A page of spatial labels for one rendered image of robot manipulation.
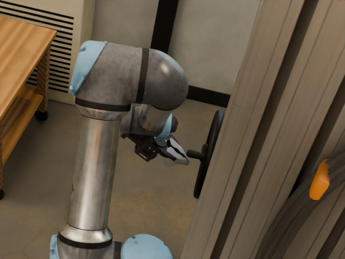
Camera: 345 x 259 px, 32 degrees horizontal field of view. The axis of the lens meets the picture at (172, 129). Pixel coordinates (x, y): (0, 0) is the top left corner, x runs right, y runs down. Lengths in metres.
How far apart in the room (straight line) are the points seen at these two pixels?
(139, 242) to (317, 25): 0.94
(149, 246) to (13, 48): 1.56
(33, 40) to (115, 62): 1.58
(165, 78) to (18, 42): 1.59
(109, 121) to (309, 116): 0.78
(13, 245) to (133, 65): 1.53
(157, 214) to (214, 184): 2.21
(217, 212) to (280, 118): 0.13
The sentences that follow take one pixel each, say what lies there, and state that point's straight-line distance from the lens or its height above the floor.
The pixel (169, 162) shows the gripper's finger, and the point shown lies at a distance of 1.77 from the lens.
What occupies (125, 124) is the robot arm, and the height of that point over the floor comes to 1.03.
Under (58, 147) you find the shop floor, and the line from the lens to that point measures 2.97.
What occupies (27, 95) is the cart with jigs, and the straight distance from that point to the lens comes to 2.98.
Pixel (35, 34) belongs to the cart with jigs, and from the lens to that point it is 2.78.
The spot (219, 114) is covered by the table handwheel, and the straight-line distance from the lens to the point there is 1.81.
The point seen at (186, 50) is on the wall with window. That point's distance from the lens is 3.22.
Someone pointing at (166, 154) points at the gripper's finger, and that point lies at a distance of 1.71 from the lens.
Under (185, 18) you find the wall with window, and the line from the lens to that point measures 3.12.
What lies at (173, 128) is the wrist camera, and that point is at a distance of 1.67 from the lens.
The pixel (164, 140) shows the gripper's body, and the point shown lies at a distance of 1.74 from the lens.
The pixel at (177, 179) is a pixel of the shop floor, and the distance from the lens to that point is 2.91.
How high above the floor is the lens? 2.08
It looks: 41 degrees down
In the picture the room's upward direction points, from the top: 13 degrees clockwise
